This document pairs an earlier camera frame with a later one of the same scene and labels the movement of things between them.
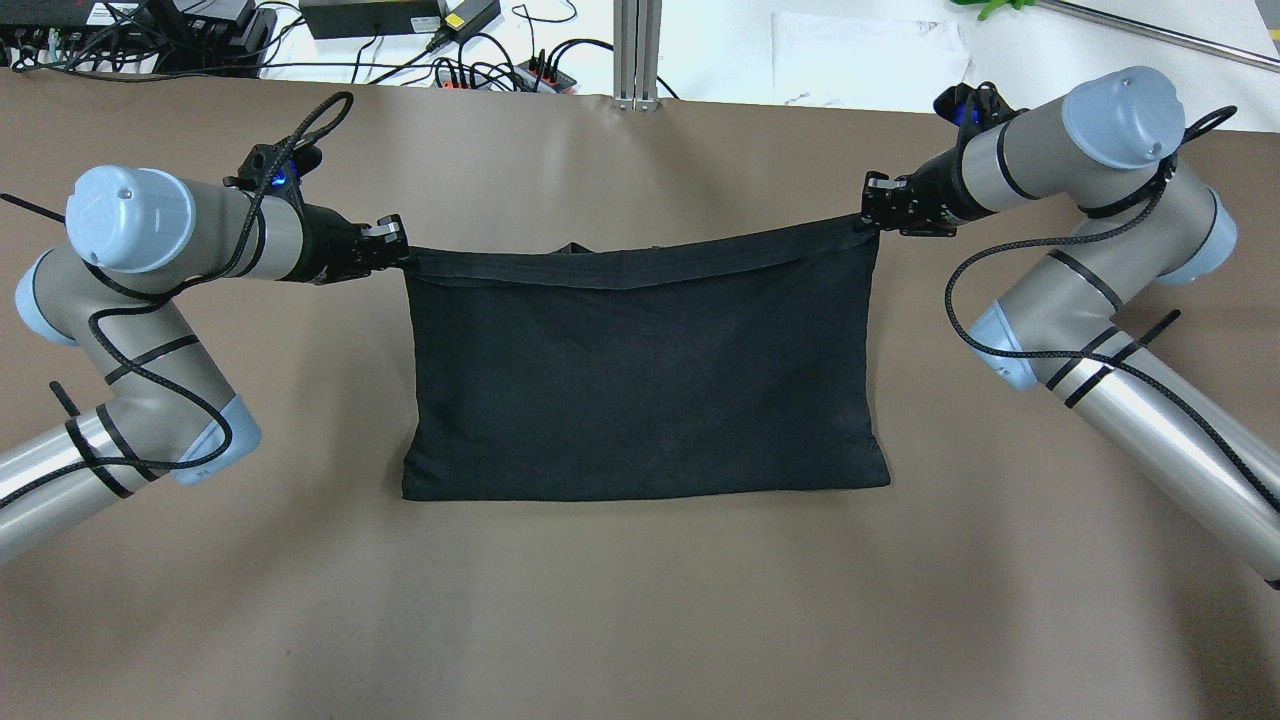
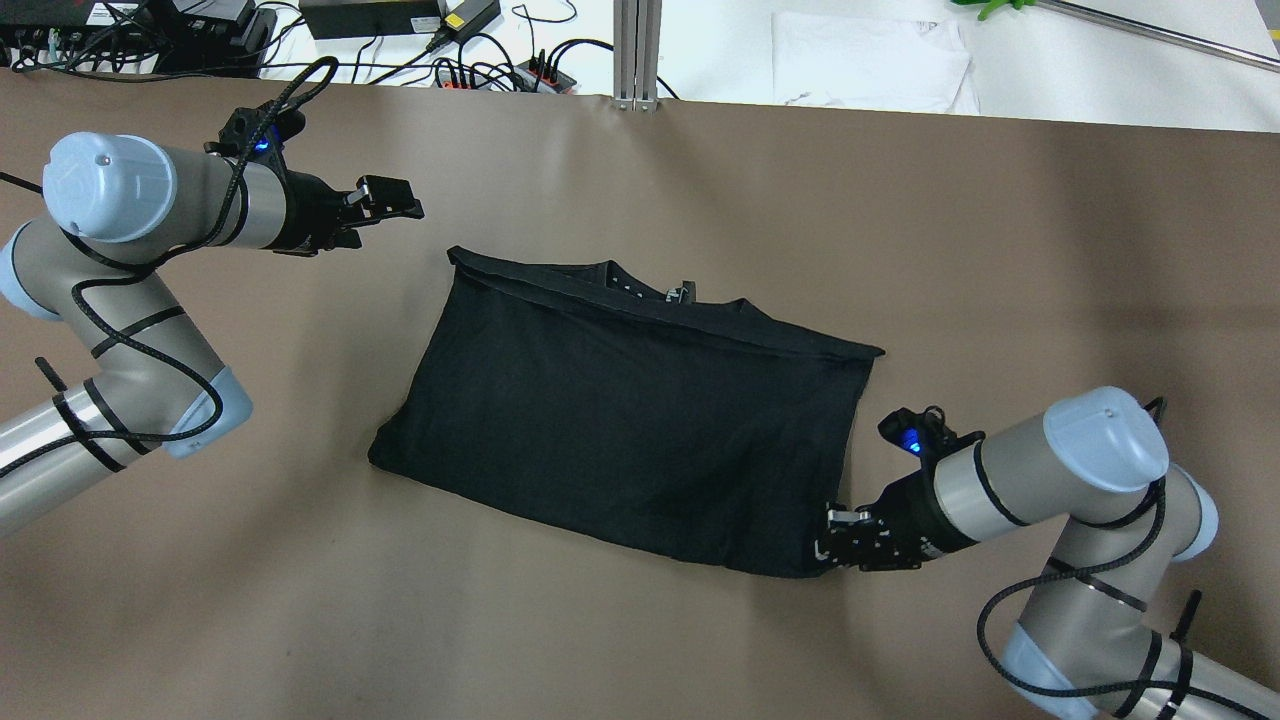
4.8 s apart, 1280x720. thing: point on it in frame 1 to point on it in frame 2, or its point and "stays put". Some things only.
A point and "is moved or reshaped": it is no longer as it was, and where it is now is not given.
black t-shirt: (563, 371) is moved or reshaped
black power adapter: (363, 18) stays put
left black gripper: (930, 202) to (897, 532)
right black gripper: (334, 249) to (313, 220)
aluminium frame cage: (636, 54) stays put
